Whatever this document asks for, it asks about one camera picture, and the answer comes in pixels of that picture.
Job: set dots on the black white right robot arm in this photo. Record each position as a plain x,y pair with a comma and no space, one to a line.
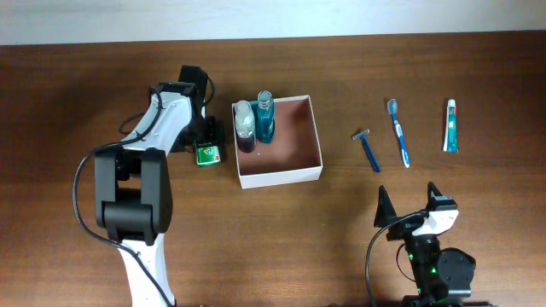
442,276

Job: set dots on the teal mouthwash bottle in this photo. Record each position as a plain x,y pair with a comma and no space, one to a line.
265,113

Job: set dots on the blue disposable razor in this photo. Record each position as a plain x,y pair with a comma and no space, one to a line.
361,135

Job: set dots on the green white toothpaste tube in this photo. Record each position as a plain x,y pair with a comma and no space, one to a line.
450,134

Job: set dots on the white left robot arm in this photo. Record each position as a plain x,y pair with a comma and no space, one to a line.
134,202

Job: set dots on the green soap box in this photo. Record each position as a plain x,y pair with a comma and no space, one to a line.
209,155

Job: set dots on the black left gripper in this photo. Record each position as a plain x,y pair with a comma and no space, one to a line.
215,132

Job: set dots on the purple foam pump bottle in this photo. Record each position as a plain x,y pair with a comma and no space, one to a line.
245,126

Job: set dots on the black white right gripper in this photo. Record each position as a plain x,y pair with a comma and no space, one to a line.
386,211

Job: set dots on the white open cardboard box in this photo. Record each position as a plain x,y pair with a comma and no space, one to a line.
294,155

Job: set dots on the blue white toothbrush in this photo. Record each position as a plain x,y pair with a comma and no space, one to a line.
392,108

